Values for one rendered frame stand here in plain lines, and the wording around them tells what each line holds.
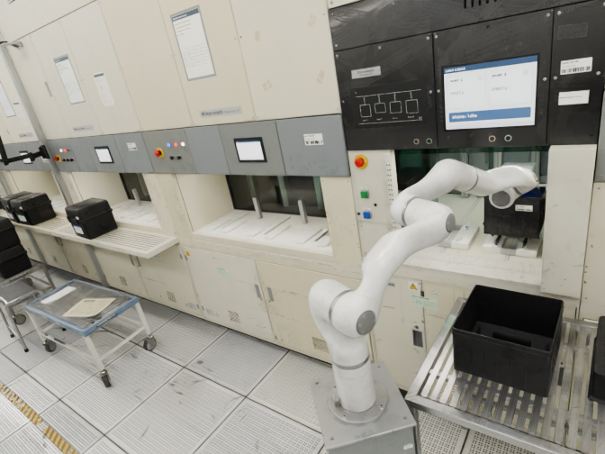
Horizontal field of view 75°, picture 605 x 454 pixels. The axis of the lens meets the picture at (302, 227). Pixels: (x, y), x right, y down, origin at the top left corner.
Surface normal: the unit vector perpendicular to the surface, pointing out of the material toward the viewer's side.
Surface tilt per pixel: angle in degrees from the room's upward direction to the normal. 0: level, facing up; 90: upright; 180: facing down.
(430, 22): 90
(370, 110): 90
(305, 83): 90
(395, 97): 90
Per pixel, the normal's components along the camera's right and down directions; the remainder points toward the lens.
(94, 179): 0.80, 0.09
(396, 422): -0.18, -0.91
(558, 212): -0.57, 0.41
